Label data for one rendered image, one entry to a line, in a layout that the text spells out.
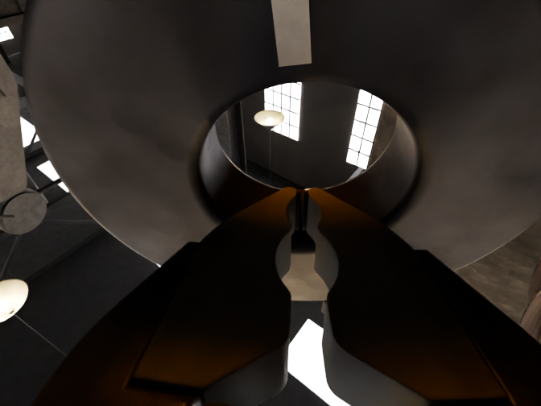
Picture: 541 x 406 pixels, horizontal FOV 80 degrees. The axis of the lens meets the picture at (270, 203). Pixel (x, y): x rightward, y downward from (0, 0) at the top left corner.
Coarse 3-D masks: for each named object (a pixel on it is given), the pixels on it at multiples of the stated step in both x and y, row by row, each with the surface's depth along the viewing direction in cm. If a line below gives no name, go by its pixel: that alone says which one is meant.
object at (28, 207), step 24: (0, 72) 190; (0, 96) 196; (0, 120) 199; (0, 144) 203; (0, 168) 207; (24, 168) 221; (0, 192) 211; (24, 192) 233; (0, 216) 209; (24, 216) 235
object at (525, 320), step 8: (536, 296) 32; (528, 304) 33; (536, 304) 33; (528, 312) 34; (536, 312) 33; (528, 320) 34; (536, 320) 34; (528, 328) 35; (536, 328) 34; (536, 336) 35
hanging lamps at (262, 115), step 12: (264, 120) 677; (276, 120) 674; (0, 288) 397; (12, 288) 400; (24, 288) 395; (0, 300) 395; (12, 300) 399; (24, 300) 381; (0, 312) 391; (12, 312) 398
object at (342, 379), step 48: (336, 240) 9; (384, 240) 9; (336, 288) 7; (384, 288) 7; (432, 288) 7; (336, 336) 6; (384, 336) 6; (432, 336) 6; (336, 384) 7; (384, 384) 6; (432, 384) 5; (480, 384) 5
